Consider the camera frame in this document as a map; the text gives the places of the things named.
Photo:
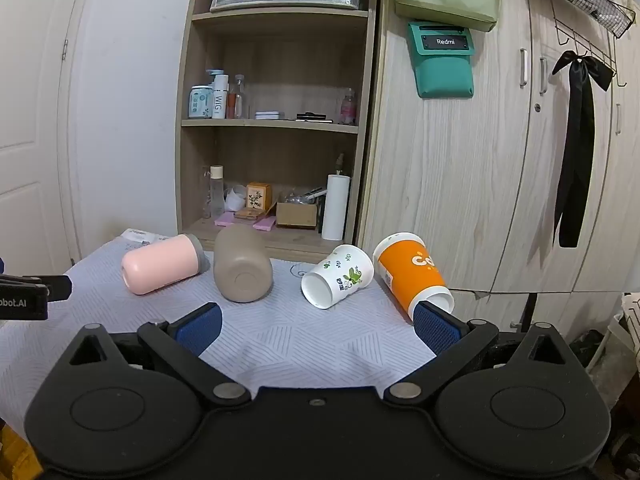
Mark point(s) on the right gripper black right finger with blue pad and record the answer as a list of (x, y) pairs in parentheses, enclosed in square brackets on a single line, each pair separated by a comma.
[(457, 346)]

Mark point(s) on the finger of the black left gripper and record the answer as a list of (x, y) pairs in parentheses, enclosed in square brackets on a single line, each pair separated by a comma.
[(59, 287)]

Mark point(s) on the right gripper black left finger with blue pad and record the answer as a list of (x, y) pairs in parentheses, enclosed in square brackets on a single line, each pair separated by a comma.
[(178, 346)]

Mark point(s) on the beige tumbler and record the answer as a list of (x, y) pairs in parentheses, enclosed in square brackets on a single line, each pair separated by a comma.
[(242, 268)]

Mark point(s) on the orange paper cup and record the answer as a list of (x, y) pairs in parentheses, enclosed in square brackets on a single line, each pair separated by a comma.
[(407, 268)]

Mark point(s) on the white floral paper cup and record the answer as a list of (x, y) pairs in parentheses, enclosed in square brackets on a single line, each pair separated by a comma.
[(342, 273)]

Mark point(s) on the pink tumbler grey lid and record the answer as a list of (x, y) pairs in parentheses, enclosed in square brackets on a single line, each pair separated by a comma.
[(163, 263)]

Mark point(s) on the white paper leaflets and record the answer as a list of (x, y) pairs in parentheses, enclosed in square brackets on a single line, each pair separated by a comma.
[(139, 238)]

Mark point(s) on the white patterned tablecloth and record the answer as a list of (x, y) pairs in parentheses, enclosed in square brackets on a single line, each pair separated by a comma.
[(279, 341)]

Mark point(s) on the pink sticky note pad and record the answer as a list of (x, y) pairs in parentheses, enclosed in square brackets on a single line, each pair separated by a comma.
[(226, 219)]

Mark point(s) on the clear bottle beige cap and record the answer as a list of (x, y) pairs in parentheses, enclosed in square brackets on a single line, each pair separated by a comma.
[(216, 191)]

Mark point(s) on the white tape roll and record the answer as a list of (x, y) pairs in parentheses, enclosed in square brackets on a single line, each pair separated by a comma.
[(235, 198)]

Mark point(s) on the wooden wardrobe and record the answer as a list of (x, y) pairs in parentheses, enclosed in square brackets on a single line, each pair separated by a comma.
[(476, 178)]

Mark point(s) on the orange decorated box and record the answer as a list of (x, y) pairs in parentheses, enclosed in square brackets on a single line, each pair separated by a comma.
[(259, 196)]

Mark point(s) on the small cardboard box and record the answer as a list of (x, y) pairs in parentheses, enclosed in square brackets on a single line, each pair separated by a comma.
[(294, 215)]

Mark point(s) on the white paper towel roll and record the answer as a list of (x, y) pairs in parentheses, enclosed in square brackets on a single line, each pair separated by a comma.
[(335, 206)]

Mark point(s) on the blue white jar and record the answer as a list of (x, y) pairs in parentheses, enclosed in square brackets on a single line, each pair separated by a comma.
[(200, 105)]

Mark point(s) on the red liquid bottle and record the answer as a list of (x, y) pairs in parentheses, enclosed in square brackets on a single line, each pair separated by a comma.
[(237, 105)]

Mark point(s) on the pink small bottle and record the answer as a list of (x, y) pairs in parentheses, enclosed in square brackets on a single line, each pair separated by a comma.
[(348, 113)]

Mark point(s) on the white spray bottle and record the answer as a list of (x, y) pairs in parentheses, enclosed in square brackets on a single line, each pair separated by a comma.
[(220, 87)]

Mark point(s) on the teal Redmi pouch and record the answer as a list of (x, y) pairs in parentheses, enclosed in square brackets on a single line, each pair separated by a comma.
[(440, 56)]

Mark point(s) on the white door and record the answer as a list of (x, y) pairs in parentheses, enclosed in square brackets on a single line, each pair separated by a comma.
[(33, 237)]

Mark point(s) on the wooden shelf unit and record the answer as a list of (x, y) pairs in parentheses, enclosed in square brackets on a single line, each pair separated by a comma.
[(298, 61)]

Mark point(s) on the black ribbon bow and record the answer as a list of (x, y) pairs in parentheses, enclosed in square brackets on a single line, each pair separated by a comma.
[(575, 176)]

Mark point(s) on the black wire basket rack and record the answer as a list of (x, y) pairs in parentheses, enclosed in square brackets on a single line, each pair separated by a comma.
[(614, 21)]

